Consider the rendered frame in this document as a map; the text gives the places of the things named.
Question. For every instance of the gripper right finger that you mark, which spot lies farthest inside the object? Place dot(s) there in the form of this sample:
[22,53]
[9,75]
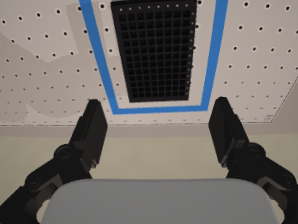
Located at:
[247,160]

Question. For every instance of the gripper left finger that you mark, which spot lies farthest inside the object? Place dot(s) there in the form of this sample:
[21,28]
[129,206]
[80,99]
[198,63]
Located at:
[83,149]

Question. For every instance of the black well plate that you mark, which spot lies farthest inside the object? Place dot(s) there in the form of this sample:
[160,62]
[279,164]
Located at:
[170,27]

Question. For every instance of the blue tape outline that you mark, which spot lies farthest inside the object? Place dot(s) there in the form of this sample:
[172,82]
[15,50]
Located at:
[216,38]

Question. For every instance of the light grey flat base plate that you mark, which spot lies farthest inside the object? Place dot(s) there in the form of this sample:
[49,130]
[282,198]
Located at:
[48,71]

